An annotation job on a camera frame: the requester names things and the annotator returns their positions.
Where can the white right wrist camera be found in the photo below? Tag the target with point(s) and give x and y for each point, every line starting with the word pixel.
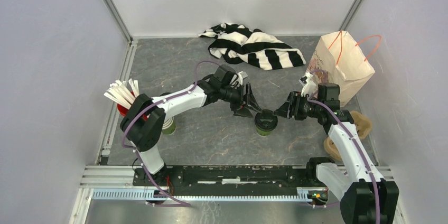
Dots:
pixel 308 85

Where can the white wrapped straw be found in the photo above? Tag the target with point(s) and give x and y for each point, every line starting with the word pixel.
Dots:
pixel 119 99
pixel 121 87
pixel 134 87

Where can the green paper coffee cup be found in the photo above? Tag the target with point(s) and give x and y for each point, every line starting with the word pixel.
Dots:
pixel 264 131

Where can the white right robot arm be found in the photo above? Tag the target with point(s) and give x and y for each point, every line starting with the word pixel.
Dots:
pixel 364 195

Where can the brown paper takeout bag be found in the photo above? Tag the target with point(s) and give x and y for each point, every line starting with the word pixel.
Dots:
pixel 338 58

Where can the red cup straw holder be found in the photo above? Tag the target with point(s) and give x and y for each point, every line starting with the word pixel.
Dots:
pixel 123 111

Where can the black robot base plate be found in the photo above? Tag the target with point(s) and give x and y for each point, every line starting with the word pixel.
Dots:
pixel 245 180

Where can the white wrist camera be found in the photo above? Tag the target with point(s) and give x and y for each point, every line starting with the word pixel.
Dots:
pixel 239 79
pixel 308 85

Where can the black white striped cloth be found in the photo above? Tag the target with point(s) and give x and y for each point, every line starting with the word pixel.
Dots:
pixel 237 44

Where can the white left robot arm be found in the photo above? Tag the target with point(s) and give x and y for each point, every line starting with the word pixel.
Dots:
pixel 143 123

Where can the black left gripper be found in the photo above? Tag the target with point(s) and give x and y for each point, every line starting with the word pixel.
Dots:
pixel 242 112

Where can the stack of green paper cups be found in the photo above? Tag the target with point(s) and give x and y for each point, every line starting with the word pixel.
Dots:
pixel 169 126

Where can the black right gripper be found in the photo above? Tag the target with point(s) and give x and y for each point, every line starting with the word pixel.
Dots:
pixel 291 109

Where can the brown pulp cup carrier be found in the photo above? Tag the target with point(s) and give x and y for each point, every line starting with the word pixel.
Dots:
pixel 363 127

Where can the white slotted cable duct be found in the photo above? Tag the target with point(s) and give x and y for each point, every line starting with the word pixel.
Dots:
pixel 151 195

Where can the aluminium frame rail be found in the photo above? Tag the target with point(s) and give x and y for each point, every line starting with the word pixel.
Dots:
pixel 111 124

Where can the black plastic cup lid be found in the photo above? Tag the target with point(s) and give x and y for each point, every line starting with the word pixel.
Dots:
pixel 266 118

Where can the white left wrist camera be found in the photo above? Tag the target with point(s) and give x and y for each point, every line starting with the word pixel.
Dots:
pixel 239 79

